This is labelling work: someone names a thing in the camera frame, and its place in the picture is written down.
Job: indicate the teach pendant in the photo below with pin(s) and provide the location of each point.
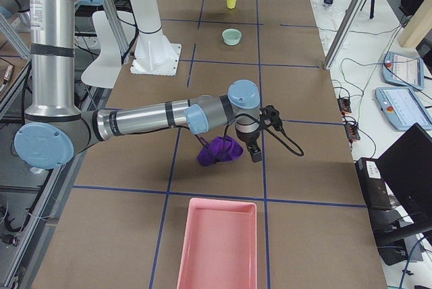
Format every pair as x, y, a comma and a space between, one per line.
400, 107
402, 70

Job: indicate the yellow plastic cup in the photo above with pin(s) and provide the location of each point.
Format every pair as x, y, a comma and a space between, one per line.
231, 4

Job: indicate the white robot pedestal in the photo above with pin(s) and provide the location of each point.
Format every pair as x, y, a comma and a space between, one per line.
154, 53

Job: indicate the purple microfiber cloth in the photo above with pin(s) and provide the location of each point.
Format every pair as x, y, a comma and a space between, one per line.
220, 149

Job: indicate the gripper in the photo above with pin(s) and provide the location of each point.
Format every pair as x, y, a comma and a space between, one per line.
247, 140

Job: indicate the far teach pendant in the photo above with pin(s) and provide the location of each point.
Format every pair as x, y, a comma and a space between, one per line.
402, 70

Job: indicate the near teach pendant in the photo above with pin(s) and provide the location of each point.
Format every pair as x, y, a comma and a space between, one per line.
400, 107

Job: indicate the aluminium frame post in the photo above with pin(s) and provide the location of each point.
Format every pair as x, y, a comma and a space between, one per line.
342, 33

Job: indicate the pink plastic tray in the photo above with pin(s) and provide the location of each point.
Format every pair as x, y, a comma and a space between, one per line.
220, 245

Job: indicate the orange black connector block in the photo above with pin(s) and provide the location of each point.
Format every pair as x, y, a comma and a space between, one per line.
344, 105

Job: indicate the mint green bowl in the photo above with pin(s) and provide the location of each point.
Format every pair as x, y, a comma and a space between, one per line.
231, 36

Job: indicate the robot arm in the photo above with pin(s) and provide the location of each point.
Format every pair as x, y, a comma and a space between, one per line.
55, 130

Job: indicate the black monitor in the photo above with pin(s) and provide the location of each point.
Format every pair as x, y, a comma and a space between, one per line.
406, 168

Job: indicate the black computer box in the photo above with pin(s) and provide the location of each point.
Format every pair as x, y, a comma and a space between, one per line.
373, 187

